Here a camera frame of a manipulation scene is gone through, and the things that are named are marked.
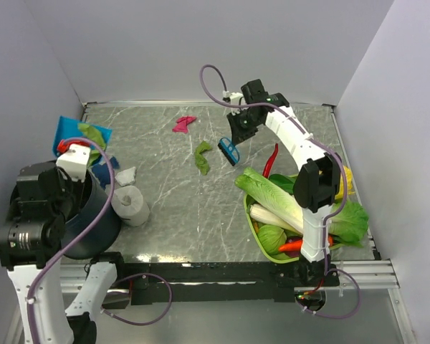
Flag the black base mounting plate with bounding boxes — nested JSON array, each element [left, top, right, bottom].
[[111, 261, 340, 305]]

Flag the dark round trash bin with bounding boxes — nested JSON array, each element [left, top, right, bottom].
[[9, 161, 120, 260]]

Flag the white paper scrap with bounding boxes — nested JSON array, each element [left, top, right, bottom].
[[115, 166, 136, 187]]

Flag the white radish toy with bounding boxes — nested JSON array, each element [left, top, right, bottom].
[[249, 204, 302, 235]]

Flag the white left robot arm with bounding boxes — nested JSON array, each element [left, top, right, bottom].
[[0, 161, 128, 343]]

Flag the round green cabbage toy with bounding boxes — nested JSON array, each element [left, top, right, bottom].
[[257, 224, 287, 256]]

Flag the green vegetable basket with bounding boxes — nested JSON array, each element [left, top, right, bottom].
[[243, 173, 345, 267]]

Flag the yellow cabbage toy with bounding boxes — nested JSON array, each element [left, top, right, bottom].
[[335, 166, 355, 201]]

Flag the aluminium front rail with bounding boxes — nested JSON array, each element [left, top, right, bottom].
[[20, 260, 401, 295]]

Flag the orange carrot toy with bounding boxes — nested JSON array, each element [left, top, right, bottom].
[[278, 234, 335, 254]]

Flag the blue hand brush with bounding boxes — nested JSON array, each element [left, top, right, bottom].
[[218, 137, 240, 166]]

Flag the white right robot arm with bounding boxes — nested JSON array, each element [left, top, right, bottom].
[[219, 80, 347, 286]]

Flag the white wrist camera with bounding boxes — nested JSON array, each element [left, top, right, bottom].
[[222, 91, 244, 105], [56, 140, 91, 182]]

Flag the blue plastic dustpan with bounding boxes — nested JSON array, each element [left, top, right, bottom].
[[52, 116, 113, 156]]

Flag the green leafy vegetable toy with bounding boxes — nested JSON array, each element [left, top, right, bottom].
[[269, 174, 369, 247]]

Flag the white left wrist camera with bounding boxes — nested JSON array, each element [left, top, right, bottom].
[[56, 140, 91, 182]]

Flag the dark blue paper scrap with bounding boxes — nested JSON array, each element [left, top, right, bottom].
[[91, 156, 120, 189]]

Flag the green paper scrap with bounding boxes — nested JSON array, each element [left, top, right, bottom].
[[194, 140, 212, 176], [77, 123, 107, 166]]

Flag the napa cabbage toy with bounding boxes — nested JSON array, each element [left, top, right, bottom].
[[234, 167, 304, 234]]

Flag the pink paper scrap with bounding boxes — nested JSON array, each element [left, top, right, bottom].
[[172, 116, 197, 134]]

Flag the green paper scrap front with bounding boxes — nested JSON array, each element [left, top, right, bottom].
[[194, 140, 212, 176]]

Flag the white paper towel roll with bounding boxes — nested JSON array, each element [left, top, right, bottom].
[[111, 186, 150, 227]]

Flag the red chili pepper toy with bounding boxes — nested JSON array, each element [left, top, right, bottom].
[[262, 143, 279, 178]]

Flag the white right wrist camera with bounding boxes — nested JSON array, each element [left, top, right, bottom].
[[222, 91, 244, 105]]

